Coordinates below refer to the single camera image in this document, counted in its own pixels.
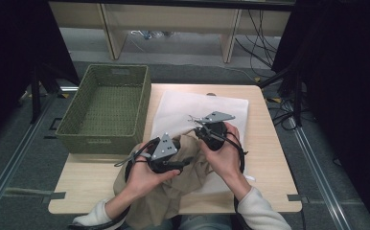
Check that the black metal stand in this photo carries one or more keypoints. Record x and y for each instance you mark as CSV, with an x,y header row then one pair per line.
x,y
297,96
34,96

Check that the black curtain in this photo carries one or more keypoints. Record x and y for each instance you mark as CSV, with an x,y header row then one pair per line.
x,y
349,80
10,48

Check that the light wooden desk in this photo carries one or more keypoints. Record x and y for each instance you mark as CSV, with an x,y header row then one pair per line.
x,y
173,19

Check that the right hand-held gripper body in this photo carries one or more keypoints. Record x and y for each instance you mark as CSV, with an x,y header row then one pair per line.
x,y
216,134

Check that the metal floor rail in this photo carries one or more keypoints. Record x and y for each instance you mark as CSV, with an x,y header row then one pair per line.
x,y
17,159
320,179

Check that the person's legs in jeans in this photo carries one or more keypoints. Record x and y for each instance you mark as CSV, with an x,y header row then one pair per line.
x,y
205,223

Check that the small dark round disc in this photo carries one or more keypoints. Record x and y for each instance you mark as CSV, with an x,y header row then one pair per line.
x,y
211,94

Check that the white mesh laundry bag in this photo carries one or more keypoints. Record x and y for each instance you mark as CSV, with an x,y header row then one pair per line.
x,y
180,108

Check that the green woven basket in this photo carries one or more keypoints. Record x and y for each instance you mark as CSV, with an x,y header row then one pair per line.
x,y
109,108

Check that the person's left hand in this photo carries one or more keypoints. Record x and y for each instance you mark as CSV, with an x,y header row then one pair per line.
x,y
143,182

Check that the beige garment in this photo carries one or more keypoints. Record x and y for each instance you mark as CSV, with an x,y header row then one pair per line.
x,y
167,195

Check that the person's right hand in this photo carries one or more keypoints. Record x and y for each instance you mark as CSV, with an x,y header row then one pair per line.
x,y
226,163

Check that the grey tape strip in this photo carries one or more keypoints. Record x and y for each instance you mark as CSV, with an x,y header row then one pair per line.
x,y
23,192

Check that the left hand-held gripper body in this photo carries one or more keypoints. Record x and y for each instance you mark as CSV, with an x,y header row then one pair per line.
x,y
164,150

